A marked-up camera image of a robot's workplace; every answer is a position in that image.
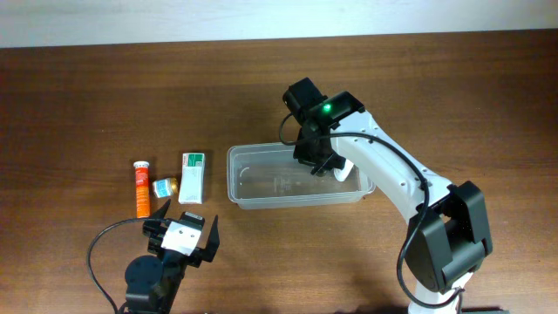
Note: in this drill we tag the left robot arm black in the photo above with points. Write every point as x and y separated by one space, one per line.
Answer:
153 280

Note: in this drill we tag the small jar gold lid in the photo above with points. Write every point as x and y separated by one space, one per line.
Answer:
165 187

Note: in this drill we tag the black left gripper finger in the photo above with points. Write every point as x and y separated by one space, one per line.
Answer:
162 211
213 243

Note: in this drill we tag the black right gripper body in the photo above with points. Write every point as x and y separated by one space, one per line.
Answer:
317 154

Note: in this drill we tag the white spray bottle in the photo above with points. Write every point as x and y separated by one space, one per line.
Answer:
343 173

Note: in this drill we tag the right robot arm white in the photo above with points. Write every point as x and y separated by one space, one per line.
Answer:
448 234

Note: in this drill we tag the clear plastic container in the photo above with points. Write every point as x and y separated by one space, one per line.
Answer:
263 176

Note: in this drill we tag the white green Panadol box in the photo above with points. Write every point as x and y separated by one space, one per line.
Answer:
192 178

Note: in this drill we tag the orange tablet tube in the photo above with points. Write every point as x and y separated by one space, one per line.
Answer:
142 188

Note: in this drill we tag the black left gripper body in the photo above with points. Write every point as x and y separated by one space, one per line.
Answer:
153 231

